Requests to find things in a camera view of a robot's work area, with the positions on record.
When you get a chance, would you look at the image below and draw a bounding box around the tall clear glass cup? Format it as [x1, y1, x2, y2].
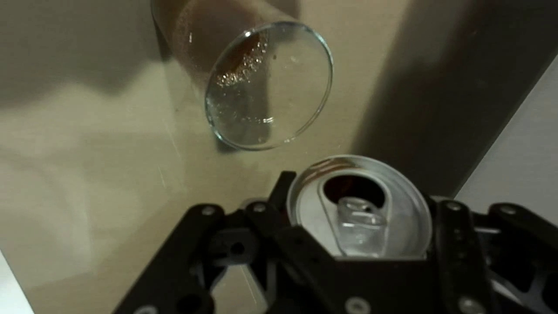
[148, 0, 336, 153]

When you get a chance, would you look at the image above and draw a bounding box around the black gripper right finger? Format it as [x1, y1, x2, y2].
[430, 196, 558, 314]

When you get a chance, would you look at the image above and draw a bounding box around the white orange drink can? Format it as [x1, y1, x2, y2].
[284, 151, 435, 261]

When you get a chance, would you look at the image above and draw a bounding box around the small dark cup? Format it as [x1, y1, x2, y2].
[155, 0, 280, 88]

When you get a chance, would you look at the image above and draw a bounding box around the white drawer front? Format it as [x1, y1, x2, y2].
[0, 249, 34, 314]

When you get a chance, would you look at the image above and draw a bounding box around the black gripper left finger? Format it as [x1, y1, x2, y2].
[111, 168, 373, 314]

